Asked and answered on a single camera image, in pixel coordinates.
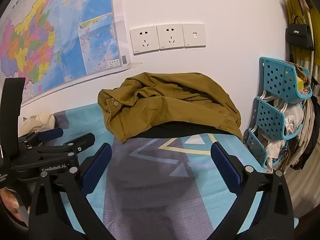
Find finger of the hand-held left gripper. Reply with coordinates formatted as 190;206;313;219
18;127;63;146
15;133;95;170

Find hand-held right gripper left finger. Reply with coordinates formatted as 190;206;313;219
28;142;112;240

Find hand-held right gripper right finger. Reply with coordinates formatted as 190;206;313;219
211;141;294;240

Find olive brown jacket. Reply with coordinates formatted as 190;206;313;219
97;72;243;144

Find beige hanging clothes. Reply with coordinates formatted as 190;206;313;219
282;80;320;170

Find person's left hand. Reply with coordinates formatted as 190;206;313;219
0;187;29;228

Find cream cloth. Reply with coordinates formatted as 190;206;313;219
19;113;56;138

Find white crumpled cloth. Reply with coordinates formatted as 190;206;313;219
264;139;286;169

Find teal patterned bed sheet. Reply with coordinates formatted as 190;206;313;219
19;104;299;240

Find black garment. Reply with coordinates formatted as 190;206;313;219
127;121;225;139

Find white crumpled plastic bag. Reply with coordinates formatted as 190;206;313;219
274;96;304;135

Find blue tiered hanging basket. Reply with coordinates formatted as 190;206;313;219
243;57;313;173

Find black handbag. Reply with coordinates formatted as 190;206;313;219
285;16;315;52

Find yellow-green hanging garment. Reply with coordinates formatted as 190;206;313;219
286;0;318;63

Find colourful wall map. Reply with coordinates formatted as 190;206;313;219
0;0;132;108

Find white wall socket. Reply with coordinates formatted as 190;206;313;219
156;24;185;52
129;26;160;55

